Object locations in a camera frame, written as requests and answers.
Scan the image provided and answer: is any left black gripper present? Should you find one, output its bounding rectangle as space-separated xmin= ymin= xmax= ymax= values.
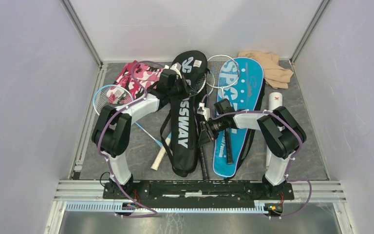
xmin=168 ymin=76 xmax=197 ymax=101

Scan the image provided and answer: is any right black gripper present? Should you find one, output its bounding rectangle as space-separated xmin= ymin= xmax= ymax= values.
xmin=197 ymin=116 xmax=226 ymax=147

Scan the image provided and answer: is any black Crossway racket bag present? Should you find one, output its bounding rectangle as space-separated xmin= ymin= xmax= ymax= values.
xmin=162 ymin=50 xmax=207 ymax=177

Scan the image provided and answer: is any white shuttlecock tube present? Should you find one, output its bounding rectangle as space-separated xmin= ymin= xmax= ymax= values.
xmin=265 ymin=92 xmax=282 ymax=169

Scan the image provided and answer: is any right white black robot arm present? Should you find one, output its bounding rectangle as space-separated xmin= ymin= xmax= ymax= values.
xmin=197 ymin=98 xmax=306 ymax=199

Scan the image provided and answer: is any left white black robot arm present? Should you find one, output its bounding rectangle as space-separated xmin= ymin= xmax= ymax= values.
xmin=92 ymin=68 xmax=205 ymax=199

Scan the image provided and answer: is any pink camouflage racket bag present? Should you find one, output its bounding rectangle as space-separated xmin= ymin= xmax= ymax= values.
xmin=113 ymin=60 xmax=164 ymax=100

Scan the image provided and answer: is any blue Sport racket bag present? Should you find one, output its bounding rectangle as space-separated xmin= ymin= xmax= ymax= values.
xmin=213 ymin=57 xmax=265 ymax=179

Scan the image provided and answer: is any beige folded cloth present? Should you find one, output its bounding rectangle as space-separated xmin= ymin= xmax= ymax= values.
xmin=238 ymin=51 xmax=294 ymax=89

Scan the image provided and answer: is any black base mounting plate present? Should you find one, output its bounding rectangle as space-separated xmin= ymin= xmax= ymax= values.
xmin=103 ymin=179 xmax=295 ymax=209

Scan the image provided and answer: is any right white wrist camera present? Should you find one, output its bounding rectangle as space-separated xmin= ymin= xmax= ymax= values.
xmin=197 ymin=102 xmax=211 ymax=121

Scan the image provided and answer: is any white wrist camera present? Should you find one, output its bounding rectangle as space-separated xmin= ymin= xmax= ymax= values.
xmin=169 ymin=63 xmax=182 ymax=77
xmin=197 ymin=102 xmax=211 ymax=121

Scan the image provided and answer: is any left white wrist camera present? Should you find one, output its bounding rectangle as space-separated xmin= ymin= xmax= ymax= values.
xmin=169 ymin=63 xmax=182 ymax=77

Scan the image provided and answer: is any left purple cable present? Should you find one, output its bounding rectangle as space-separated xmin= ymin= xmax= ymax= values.
xmin=97 ymin=60 xmax=165 ymax=218

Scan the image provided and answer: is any white slotted cable duct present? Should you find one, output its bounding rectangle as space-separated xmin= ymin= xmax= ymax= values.
xmin=65 ymin=201 xmax=268 ymax=215

